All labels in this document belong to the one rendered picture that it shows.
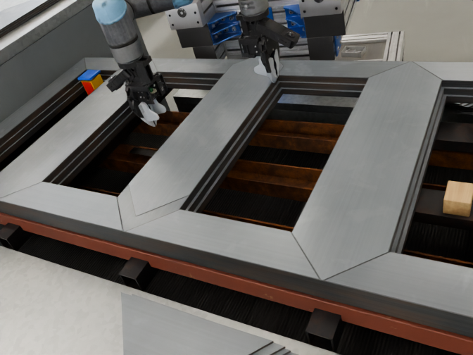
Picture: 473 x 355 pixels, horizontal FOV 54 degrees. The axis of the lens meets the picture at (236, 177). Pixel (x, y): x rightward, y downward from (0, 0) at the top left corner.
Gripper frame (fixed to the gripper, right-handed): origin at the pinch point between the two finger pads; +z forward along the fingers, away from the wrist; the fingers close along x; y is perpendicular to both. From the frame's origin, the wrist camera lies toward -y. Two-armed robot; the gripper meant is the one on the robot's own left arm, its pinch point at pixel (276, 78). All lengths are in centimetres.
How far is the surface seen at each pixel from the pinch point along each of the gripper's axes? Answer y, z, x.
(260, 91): 2.6, 0.8, 6.1
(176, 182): 6.7, 0.8, 45.5
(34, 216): 42, 4, 62
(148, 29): 242, 87, -220
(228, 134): 2.7, 0.8, 26.0
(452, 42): -25, 88, -191
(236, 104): 6.7, 0.8, 12.9
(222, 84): 16.5, 0.7, 3.4
